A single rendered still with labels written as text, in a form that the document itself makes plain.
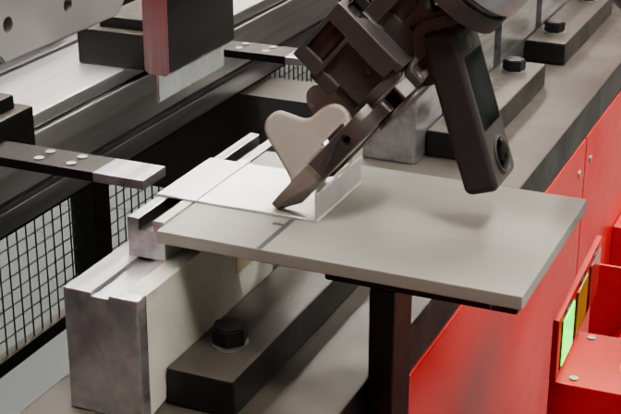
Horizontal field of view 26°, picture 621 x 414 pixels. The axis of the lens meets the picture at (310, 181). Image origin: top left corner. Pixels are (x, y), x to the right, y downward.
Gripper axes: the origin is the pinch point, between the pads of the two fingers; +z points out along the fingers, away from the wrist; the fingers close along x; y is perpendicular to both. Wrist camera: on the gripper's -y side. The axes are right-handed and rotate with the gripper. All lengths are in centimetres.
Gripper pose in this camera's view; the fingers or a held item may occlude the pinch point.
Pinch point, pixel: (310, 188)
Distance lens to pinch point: 99.6
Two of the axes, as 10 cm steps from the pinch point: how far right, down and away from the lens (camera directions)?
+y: -7.0, -7.2, 0.5
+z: -6.0, 6.1, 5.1
